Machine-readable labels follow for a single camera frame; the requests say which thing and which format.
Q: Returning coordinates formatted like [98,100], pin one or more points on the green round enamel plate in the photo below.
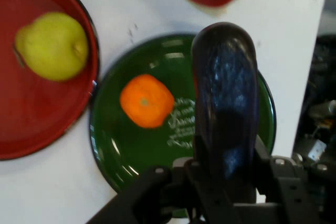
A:
[147,150]

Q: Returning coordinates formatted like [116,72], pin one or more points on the yellow-green pear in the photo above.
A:
[52,47]

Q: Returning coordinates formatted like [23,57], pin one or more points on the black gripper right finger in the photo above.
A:
[288,190]

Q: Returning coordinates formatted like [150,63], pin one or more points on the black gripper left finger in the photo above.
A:
[162,195]

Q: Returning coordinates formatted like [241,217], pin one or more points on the long purple eggplant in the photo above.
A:
[225,98]

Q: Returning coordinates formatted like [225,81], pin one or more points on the orange mandarin fruit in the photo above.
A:
[147,100]

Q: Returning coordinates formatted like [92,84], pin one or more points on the grey metal cylinder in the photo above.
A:
[324,108]

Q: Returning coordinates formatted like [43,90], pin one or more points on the red round enamel plate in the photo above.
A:
[34,119]

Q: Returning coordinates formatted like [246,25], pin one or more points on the small white box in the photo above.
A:
[317,149]

